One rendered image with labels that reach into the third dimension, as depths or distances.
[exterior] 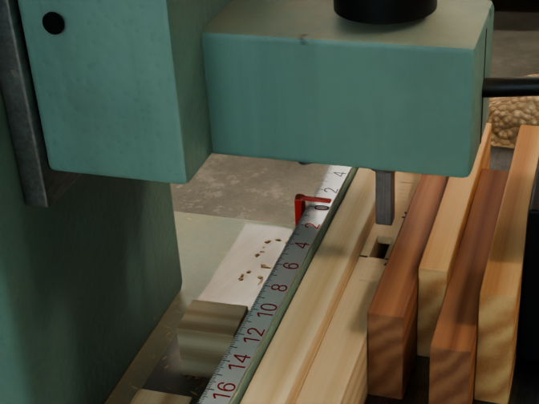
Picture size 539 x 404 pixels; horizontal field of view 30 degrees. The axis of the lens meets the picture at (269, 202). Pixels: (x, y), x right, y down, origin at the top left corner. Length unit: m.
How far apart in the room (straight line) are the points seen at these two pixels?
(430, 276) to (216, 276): 0.31
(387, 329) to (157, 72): 0.17
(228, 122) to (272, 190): 2.01
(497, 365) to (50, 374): 0.26
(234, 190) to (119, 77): 2.06
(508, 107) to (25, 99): 0.38
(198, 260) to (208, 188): 1.75
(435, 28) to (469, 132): 0.05
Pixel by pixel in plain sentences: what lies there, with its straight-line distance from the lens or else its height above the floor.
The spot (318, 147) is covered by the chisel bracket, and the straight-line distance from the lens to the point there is 0.51.
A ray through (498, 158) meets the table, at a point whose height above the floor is 0.90.
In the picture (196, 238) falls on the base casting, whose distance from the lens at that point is 0.84.
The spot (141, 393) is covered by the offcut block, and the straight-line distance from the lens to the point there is 0.63.
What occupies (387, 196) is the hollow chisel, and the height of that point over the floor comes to 0.97.
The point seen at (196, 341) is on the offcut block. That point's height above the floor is 0.83.
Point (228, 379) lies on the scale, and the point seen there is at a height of 0.96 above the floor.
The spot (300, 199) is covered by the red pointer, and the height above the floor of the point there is 0.96.
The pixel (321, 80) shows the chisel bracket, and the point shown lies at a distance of 0.49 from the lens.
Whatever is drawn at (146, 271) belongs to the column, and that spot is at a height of 0.86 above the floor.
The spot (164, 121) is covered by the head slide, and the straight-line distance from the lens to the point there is 0.49.
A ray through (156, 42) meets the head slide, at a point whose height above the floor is 1.08.
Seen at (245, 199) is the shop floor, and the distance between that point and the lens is 2.50.
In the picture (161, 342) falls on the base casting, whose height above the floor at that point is 0.80.
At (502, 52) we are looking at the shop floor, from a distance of 3.34.
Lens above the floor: 1.24
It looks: 30 degrees down
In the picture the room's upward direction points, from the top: 4 degrees counter-clockwise
